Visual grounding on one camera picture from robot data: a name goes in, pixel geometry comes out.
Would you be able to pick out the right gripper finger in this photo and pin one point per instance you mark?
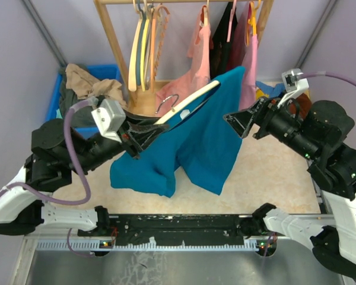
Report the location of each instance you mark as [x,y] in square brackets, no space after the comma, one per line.
[242,128]
[245,116]

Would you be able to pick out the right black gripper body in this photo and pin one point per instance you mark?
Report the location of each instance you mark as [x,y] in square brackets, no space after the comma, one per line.
[272,107]

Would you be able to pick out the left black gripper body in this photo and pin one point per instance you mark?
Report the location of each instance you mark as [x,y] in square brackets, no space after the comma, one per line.
[124,136]

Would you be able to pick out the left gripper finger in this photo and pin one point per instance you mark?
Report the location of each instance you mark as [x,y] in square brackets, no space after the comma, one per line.
[142,136]
[145,121]

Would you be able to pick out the cream plastic hanger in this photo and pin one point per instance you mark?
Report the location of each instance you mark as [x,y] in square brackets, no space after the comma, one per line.
[182,105]

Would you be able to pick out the teal blue t shirt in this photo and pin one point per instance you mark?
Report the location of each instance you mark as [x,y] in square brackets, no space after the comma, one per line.
[202,143]

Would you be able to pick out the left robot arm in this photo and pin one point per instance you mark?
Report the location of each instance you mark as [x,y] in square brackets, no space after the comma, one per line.
[23,205]

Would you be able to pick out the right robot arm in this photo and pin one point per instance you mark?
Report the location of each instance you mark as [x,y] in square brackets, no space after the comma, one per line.
[319,138]

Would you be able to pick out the brown t shirt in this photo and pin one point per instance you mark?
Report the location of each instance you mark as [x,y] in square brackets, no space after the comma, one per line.
[303,105]

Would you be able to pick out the salmon pink t shirt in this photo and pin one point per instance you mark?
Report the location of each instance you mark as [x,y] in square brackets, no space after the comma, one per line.
[197,76]

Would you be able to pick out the dark grey t shirt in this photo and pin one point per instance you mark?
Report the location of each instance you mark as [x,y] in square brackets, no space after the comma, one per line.
[81,118]

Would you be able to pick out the beige t shirt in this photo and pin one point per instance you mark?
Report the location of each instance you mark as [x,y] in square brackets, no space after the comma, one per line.
[85,85]

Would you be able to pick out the black t shirt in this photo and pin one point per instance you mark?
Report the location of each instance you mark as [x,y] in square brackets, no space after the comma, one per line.
[219,54]

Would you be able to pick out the yellow hanger with shirt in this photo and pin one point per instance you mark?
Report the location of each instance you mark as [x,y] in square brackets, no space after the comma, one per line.
[251,22]

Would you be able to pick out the orange plastic hanger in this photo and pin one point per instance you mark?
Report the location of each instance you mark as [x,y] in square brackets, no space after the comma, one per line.
[159,10]

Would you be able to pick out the pink hanger with shirt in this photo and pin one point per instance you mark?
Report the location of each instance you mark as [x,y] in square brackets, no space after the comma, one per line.
[230,23]

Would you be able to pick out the beige hanger with shirt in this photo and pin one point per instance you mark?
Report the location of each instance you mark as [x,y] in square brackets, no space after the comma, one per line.
[205,14]

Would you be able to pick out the yellow cloth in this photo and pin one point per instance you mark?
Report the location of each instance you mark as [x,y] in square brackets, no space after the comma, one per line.
[260,94]

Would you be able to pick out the light blue cloth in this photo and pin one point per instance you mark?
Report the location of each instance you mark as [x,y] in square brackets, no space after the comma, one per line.
[273,91]

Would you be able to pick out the wooden clothes rack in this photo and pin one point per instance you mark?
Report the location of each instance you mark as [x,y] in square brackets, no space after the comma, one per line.
[141,102]

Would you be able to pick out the blue plastic bin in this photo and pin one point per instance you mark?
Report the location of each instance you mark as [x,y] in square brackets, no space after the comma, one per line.
[101,72]

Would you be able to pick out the mint green cloth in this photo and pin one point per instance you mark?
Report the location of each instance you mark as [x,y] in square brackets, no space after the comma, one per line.
[58,114]

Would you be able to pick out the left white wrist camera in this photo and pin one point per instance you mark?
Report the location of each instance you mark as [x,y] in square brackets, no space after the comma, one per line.
[109,117]

